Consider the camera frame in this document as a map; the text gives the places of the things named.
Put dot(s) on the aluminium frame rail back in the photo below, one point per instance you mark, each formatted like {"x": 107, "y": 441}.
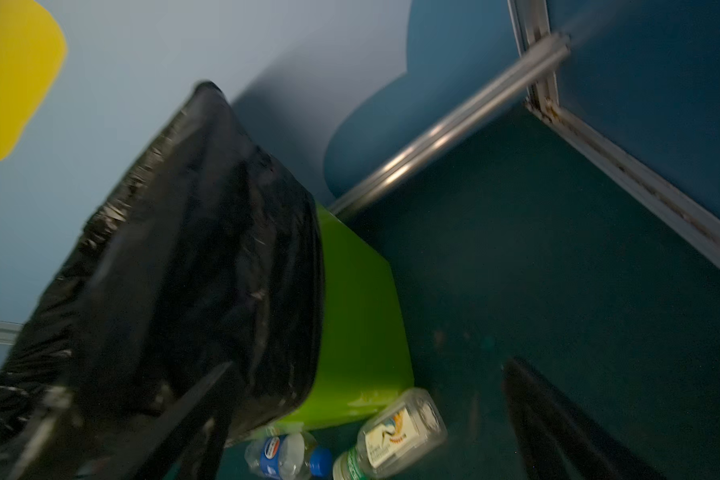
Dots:
{"x": 536, "y": 63}

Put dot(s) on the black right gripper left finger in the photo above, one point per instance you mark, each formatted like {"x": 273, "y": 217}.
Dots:
{"x": 193, "y": 432}

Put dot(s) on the aluminium frame rail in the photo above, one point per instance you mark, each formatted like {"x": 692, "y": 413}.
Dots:
{"x": 696, "y": 225}
{"x": 536, "y": 63}

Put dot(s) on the clear bottle blue cap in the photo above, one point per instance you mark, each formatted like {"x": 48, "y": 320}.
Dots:
{"x": 291, "y": 456}

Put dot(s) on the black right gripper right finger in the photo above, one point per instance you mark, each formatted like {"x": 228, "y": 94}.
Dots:
{"x": 552, "y": 431}

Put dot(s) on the cream label bottle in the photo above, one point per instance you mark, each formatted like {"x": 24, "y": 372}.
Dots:
{"x": 396, "y": 438}

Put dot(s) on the aluminium frame rail right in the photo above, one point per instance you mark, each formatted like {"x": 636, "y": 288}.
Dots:
{"x": 696, "y": 225}

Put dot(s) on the green bin black liner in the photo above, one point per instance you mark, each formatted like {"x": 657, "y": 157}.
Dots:
{"x": 207, "y": 251}

